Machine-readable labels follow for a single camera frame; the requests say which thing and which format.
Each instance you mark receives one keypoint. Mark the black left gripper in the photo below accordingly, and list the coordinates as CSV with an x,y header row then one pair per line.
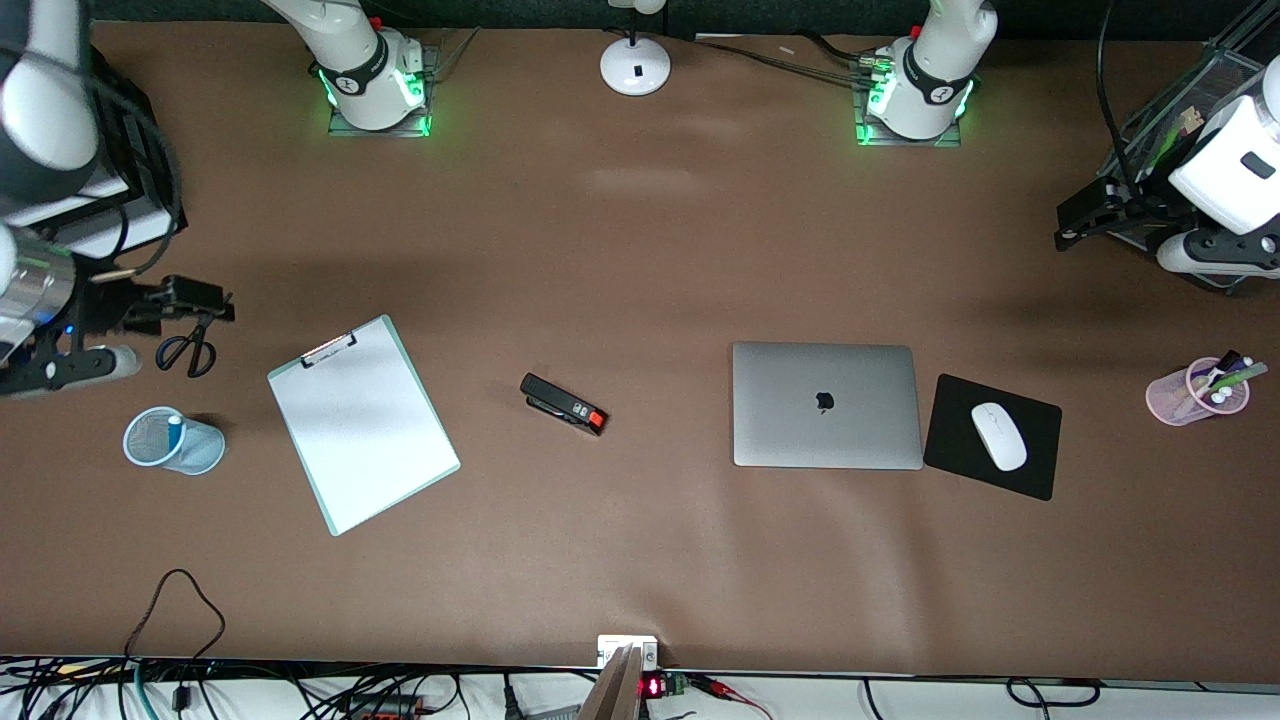
x,y
1142,210

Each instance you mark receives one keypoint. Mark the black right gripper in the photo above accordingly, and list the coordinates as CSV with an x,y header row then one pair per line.
x,y
108,308

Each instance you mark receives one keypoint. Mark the blue marker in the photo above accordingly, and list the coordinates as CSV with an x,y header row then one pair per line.
x,y
175,428

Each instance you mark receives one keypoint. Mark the grey laptop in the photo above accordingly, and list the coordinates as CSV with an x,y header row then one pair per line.
x,y
825,405

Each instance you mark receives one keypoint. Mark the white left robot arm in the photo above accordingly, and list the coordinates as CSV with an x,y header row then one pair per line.
x,y
940,60

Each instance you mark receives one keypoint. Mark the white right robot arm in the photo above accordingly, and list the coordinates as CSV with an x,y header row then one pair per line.
x,y
360,70

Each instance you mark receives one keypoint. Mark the black capped marker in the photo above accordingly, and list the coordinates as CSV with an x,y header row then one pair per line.
x,y
1226,362

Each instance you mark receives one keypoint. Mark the white paper stack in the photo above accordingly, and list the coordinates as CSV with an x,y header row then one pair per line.
x,y
130,232

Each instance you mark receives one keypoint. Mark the light blue mesh pen cup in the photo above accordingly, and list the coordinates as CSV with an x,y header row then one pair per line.
x,y
150,440

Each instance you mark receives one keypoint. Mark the black stacked document tray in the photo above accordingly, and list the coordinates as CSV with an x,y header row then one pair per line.
x,y
130,130

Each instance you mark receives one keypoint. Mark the white paper sheet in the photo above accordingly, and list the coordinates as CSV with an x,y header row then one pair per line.
x,y
360,430

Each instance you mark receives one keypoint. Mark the pink translucent pen cup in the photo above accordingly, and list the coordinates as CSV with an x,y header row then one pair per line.
x,y
1180,400

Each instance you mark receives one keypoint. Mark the white computer mouse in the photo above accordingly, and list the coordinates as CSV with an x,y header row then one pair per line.
x,y
998,436

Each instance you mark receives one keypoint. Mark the black mouse pad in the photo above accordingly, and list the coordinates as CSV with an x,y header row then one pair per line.
x,y
1040,450

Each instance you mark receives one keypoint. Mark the mint green clipboard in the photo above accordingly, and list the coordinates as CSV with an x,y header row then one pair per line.
x,y
325,505

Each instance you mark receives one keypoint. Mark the black stapler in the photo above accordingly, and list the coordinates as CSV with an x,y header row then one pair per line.
x,y
560,402

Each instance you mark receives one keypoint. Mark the white lamp base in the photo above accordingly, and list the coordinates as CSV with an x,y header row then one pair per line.
x,y
635,68

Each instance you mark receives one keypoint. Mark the red LED display module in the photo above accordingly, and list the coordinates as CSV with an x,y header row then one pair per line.
x,y
660,686

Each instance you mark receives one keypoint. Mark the white table edge bracket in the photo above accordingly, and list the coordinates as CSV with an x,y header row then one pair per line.
x,y
625,643

